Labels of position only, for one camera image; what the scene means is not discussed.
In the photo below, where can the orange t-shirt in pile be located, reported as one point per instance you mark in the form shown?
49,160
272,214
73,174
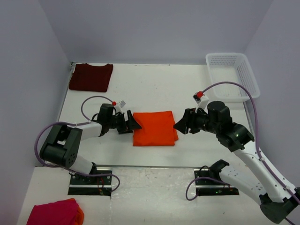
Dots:
79,217

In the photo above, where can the white plastic basket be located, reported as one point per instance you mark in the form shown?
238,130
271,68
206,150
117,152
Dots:
231,67

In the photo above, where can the folded dark red t-shirt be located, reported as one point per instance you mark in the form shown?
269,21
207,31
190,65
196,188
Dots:
91,78

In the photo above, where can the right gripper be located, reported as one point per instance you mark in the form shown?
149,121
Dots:
188,121

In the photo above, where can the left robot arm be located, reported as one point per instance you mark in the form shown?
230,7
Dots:
61,146

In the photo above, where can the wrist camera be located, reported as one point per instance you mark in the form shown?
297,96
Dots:
201,101
119,106

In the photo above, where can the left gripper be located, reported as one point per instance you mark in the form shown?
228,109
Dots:
131,124

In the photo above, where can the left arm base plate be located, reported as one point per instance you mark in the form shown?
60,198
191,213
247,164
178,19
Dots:
91,186

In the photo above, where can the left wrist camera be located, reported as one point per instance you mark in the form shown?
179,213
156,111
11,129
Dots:
119,106

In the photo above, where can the orange t-shirt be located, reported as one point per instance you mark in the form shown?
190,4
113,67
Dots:
79,217
157,129

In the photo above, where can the magenta t-shirt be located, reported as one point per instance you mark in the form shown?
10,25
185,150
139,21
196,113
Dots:
55,213

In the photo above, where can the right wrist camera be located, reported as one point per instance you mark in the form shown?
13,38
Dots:
201,101

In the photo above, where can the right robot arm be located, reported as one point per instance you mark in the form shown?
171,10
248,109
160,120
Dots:
275,195

